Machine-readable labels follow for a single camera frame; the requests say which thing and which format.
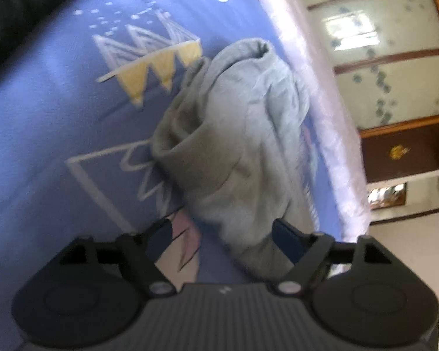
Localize grey sweatpants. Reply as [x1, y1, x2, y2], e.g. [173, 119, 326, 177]
[151, 38, 315, 280]

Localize blue patterned bed sheet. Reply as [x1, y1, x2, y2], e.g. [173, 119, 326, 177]
[0, 0, 344, 351]

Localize wooden wardrobe with glass doors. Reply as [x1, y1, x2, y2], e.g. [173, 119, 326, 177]
[303, 0, 439, 223]

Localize white lace bed skirt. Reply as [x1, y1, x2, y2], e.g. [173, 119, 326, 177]
[259, 0, 370, 242]

